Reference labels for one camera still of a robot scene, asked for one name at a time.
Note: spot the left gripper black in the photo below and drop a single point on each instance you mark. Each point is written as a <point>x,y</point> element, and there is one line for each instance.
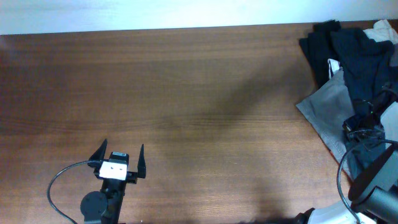
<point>131,177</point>

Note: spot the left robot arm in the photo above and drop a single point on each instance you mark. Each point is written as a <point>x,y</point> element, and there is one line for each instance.
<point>104,206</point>

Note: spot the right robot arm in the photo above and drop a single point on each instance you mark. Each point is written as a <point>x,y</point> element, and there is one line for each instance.
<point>372,164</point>

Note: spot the grey garment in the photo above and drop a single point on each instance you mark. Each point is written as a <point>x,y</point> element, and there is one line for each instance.
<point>326,110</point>

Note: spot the black garment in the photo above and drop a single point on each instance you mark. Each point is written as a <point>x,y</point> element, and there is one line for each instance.
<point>317,48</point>

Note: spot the white garment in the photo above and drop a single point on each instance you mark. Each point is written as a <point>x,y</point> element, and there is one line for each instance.
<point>382,31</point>

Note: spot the black Nike t-shirt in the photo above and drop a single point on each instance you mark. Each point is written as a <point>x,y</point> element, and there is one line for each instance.
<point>368,73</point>

